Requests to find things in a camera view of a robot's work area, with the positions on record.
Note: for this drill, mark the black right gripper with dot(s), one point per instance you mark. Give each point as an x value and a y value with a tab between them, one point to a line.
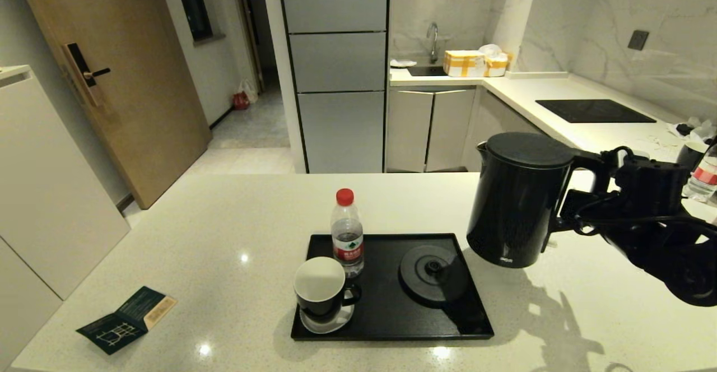
652	193

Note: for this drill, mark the black electric kettle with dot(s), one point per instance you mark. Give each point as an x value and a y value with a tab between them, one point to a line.
515	204

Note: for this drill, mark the water bottle with red cap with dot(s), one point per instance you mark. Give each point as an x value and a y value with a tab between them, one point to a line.
347	237

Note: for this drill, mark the black cup white inside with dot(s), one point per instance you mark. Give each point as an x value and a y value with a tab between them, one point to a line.
323	305

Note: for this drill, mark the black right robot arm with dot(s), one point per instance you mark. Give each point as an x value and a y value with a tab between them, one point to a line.
672	260

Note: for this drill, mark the black round kettle base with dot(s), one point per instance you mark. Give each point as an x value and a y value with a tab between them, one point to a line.
431	285

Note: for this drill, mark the black induction cooktop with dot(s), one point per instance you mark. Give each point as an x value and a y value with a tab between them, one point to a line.
595	111

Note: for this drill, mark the black mug white rim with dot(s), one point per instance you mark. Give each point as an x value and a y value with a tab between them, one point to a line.
692	150

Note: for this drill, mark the clear bottle with red label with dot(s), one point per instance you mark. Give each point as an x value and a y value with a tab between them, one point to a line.
704	178

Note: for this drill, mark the grey drawer cabinet front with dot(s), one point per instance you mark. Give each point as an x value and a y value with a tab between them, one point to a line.
504	111

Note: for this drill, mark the crumpled white tissue pile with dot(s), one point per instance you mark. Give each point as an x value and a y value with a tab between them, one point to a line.
699	131

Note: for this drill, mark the grey lower cabinet door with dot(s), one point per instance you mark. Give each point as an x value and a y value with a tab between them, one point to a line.
408	130
448	127

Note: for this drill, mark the small yellow taped cardboard box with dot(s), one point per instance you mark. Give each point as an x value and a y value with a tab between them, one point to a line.
497	68

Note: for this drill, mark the white crumpled plastic bag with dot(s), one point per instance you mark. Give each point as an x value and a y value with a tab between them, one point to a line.
492	50

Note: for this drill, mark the large yellow taped cardboard box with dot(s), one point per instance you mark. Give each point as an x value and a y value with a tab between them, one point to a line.
462	64

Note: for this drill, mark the dark kitchen sink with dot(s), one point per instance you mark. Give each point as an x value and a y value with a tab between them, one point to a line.
425	71

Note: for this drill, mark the chrome sink faucet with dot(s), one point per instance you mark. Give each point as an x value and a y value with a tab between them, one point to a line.
433	50

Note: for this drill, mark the small white dish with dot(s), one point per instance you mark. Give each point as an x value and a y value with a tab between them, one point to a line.
402	63

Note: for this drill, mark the black rectangular tray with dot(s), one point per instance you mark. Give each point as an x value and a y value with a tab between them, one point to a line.
381	319

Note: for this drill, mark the tall grey cabinet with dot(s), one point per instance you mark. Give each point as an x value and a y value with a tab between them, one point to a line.
336	64

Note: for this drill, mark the white round saucer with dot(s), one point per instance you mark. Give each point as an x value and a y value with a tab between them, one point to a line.
320	328

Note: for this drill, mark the white plastic shopping bag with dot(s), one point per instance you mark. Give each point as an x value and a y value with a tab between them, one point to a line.
250	90

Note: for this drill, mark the red bag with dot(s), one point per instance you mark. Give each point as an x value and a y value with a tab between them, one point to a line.
241	101

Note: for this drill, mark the dark narrow window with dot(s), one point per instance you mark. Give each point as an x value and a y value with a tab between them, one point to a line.
193	2

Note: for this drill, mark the brown wooden door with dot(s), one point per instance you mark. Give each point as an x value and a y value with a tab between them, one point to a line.
140	80

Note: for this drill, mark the dark green folded leaflet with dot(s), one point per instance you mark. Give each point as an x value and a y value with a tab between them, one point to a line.
123	327

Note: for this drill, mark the black gold door lock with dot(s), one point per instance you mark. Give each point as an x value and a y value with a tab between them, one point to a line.
84	73

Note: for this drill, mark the white side cabinet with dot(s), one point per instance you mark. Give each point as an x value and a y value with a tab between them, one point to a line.
45	193

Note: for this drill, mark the dark wall socket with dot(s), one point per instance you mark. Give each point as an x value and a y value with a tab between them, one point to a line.
638	40

